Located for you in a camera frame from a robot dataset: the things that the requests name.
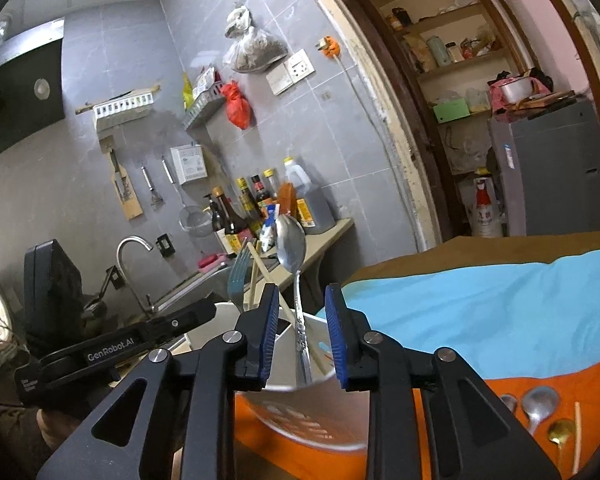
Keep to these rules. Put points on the orange wall hook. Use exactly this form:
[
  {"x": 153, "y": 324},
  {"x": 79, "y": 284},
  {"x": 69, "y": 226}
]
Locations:
[{"x": 329, "y": 46}]

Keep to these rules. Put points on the dark soy sauce bottle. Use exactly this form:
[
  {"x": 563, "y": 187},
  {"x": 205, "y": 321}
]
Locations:
[{"x": 236, "y": 229}]

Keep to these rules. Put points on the black range hood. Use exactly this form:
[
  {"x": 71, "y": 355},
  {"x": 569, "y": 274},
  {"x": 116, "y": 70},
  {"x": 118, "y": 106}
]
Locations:
[{"x": 30, "y": 82}]

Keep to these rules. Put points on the white wall socket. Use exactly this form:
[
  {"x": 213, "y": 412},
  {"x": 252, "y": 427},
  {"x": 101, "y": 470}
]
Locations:
[{"x": 285, "y": 75}]

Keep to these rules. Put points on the wooden chopstick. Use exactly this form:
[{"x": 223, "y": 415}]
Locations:
[
  {"x": 288, "y": 313},
  {"x": 255, "y": 274}
]

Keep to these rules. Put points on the white paper box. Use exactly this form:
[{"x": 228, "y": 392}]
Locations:
[{"x": 189, "y": 164}]

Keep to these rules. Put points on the red white bottle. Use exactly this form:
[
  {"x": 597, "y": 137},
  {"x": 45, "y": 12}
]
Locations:
[{"x": 485, "y": 217}]

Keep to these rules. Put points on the large ornate silver spoon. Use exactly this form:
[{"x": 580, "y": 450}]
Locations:
[{"x": 291, "y": 251}]

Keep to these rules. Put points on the red plastic bag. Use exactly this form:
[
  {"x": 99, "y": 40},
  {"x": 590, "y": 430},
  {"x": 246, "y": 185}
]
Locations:
[{"x": 238, "y": 109}]

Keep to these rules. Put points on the clear bag dried goods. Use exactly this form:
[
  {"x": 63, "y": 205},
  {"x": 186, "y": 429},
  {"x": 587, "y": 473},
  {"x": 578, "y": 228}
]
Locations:
[{"x": 253, "y": 48}]

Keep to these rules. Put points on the silver spoon plain handle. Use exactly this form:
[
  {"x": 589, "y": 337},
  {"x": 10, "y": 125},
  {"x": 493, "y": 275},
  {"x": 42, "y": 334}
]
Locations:
[{"x": 539, "y": 404}]

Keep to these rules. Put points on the chrome sink faucet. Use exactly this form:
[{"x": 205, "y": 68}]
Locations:
[{"x": 126, "y": 270}]

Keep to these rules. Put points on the wire mesh strainer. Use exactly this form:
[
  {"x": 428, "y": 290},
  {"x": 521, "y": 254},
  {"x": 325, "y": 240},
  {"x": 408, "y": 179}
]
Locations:
[{"x": 191, "y": 218}]

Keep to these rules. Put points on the grey refrigerator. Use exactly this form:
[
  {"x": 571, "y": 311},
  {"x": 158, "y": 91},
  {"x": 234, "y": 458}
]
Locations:
[{"x": 549, "y": 168}]

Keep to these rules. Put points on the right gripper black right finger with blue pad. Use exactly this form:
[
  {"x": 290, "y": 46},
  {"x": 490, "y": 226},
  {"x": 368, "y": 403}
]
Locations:
[{"x": 428, "y": 411}]

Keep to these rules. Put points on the orange sauce packet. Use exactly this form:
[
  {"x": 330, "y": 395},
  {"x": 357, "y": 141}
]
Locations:
[{"x": 287, "y": 200}]

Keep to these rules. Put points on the white wall rack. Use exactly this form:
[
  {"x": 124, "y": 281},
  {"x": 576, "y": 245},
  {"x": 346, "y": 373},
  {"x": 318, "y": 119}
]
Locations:
[{"x": 131, "y": 105}]

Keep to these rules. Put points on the person's left hand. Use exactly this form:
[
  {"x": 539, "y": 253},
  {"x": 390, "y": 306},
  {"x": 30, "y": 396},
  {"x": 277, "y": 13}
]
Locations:
[{"x": 55, "y": 427}]

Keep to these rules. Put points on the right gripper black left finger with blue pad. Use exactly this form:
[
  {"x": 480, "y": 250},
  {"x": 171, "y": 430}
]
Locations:
[{"x": 174, "y": 406}]

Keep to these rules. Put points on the green box on shelf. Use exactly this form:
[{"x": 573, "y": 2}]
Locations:
[{"x": 450, "y": 111}]

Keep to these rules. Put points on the light blue cloth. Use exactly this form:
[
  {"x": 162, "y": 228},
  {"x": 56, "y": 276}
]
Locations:
[{"x": 507, "y": 320}]

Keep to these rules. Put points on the long gold teaspoon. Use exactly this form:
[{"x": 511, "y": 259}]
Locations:
[{"x": 559, "y": 433}]

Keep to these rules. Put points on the white perforated utensil holder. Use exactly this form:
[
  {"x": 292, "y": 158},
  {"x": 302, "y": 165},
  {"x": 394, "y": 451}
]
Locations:
[{"x": 320, "y": 415}]

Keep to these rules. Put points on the wire wall basket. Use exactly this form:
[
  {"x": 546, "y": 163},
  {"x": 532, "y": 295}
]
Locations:
[{"x": 205, "y": 106}]

